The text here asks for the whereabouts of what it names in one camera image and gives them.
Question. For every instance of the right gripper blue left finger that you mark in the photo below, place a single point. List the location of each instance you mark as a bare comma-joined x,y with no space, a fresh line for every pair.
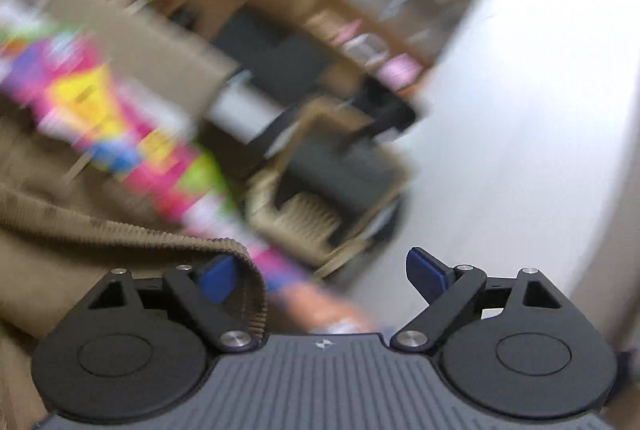
197,297

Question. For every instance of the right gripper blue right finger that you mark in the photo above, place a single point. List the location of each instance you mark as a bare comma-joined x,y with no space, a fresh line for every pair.
451,294

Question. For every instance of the brown polka dot corduroy garment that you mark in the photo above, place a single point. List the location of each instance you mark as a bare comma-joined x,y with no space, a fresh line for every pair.
60,234

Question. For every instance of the beige mesh office chair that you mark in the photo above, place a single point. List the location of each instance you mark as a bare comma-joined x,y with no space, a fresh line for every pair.
330,190

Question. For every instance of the white desk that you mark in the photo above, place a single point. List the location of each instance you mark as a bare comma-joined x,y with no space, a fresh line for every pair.
242,110

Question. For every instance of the beige upholstered headboard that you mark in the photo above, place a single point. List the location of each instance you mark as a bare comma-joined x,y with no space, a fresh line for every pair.
172,74

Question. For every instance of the black computer monitor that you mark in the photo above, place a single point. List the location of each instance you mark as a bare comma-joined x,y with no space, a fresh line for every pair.
285,64

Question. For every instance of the colourful cartoon play mat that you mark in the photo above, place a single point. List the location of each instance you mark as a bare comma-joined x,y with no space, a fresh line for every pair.
60,75

